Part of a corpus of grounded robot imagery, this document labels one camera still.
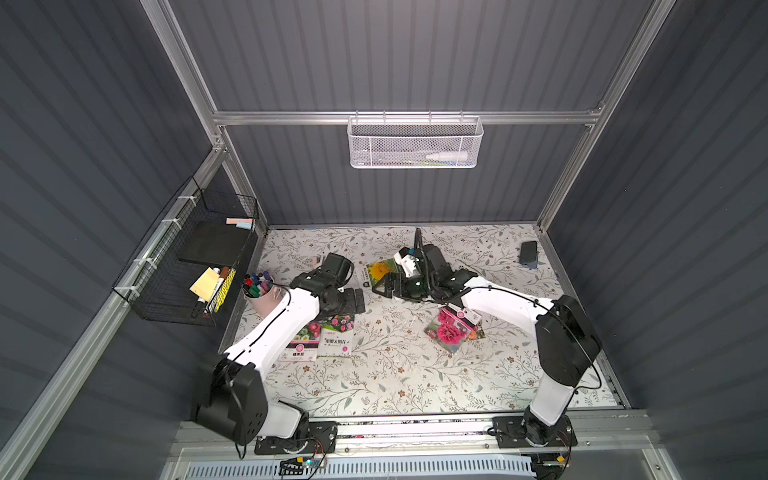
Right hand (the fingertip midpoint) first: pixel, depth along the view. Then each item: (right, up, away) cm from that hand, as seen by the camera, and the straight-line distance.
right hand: (384, 292), depth 83 cm
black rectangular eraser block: (+52, +11, +25) cm, 59 cm away
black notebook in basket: (-45, +14, -4) cm, 47 cm away
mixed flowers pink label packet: (-15, -15, +8) cm, 23 cm away
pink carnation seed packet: (+21, -12, +9) cm, 26 cm away
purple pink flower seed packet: (-24, -17, +6) cm, 30 cm away
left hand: (-9, -5, +1) cm, 11 cm away
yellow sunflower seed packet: (-4, +4, +25) cm, 26 cm away
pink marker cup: (-37, -1, +6) cm, 38 cm away
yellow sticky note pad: (-41, +4, -14) cm, 44 cm away
